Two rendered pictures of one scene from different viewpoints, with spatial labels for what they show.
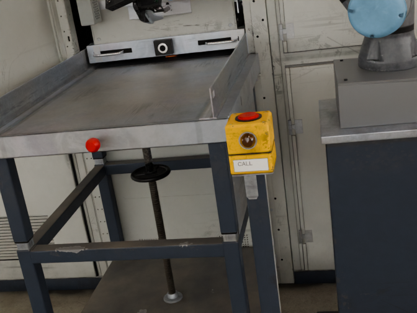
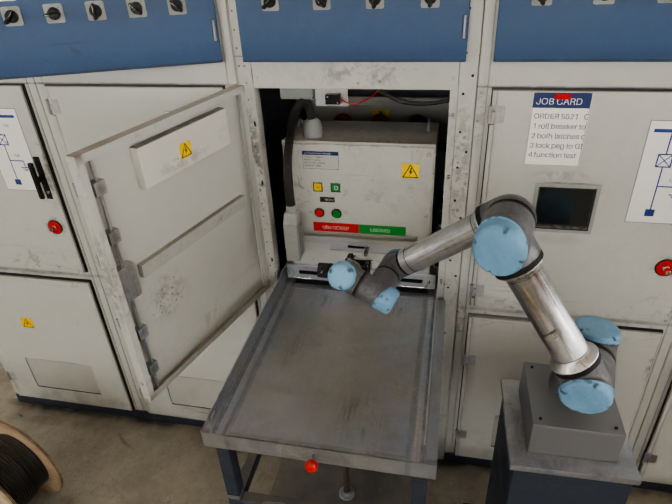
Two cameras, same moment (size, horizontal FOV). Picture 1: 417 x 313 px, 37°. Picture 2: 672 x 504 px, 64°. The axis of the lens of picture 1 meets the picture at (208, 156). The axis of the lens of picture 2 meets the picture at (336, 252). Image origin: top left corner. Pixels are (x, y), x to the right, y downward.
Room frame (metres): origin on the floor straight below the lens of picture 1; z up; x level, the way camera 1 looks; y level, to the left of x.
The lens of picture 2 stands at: (0.46, 0.15, 1.99)
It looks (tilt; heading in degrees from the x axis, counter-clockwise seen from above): 31 degrees down; 1
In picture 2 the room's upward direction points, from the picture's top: 3 degrees counter-clockwise
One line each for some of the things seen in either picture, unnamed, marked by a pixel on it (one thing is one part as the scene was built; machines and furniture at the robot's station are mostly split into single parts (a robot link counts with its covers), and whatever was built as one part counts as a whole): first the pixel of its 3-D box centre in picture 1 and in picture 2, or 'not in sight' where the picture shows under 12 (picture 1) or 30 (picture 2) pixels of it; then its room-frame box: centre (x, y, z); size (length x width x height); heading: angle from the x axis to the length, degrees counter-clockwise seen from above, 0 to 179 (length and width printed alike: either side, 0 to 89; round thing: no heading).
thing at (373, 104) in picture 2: not in sight; (380, 120); (2.63, -0.03, 1.28); 0.58 x 0.02 x 0.19; 77
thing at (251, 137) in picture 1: (247, 141); not in sight; (1.06, -0.07, 0.87); 0.03 x 0.01 x 0.03; 77
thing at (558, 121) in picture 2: not in sight; (556, 130); (1.89, -0.45, 1.47); 0.15 x 0.01 x 0.21; 77
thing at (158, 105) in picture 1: (137, 99); (339, 363); (1.70, 0.17, 0.82); 0.68 x 0.62 x 0.06; 167
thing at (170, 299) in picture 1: (172, 295); (346, 491); (1.70, 0.17, 0.18); 0.06 x 0.06 x 0.02
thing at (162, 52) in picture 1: (163, 47); not in sight; (2.05, 0.09, 0.90); 0.06 x 0.03 x 0.05; 77
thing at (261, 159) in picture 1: (251, 143); not in sight; (1.10, -0.08, 0.85); 0.08 x 0.08 x 0.10; 77
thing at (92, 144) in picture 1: (94, 143); (312, 462); (1.35, 0.25, 0.82); 0.04 x 0.03 x 0.03; 167
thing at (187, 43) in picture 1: (165, 45); (360, 272); (2.09, 0.09, 0.89); 0.54 x 0.05 x 0.06; 77
